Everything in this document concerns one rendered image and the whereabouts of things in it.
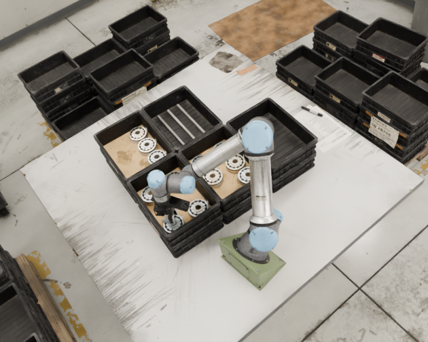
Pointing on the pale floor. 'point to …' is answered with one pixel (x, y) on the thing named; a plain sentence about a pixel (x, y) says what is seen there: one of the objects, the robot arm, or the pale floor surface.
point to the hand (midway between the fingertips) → (175, 219)
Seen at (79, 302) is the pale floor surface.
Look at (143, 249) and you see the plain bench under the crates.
